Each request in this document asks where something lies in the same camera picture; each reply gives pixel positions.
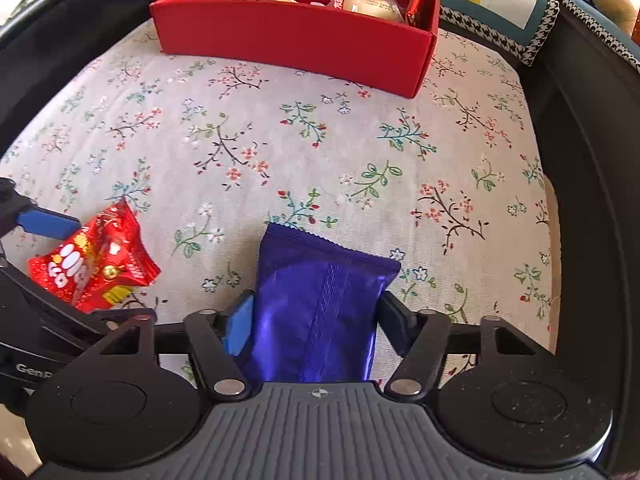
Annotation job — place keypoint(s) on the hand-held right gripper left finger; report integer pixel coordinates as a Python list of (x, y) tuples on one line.
[(239, 325)]

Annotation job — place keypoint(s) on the red cardboard box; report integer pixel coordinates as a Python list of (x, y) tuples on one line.
[(300, 45)]

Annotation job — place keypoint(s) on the beige cushion with houndstooth edge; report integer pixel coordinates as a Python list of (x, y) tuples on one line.
[(615, 0)]

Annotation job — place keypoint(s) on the pale round bun packet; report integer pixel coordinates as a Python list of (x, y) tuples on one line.
[(372, 7)]

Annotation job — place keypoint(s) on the purple foil snack packet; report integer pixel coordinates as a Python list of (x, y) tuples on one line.
[(320, 310)]

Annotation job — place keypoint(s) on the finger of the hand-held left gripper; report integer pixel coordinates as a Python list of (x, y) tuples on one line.
[(45, 221), (45, 315)]

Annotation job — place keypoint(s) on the red and brown snack packet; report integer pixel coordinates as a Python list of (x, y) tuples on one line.
[(415, 5)]

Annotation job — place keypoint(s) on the red festive snack packet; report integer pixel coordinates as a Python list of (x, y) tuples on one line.
[(95, 265)]

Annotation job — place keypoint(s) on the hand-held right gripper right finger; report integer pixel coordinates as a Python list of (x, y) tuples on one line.
[(395, 322)]

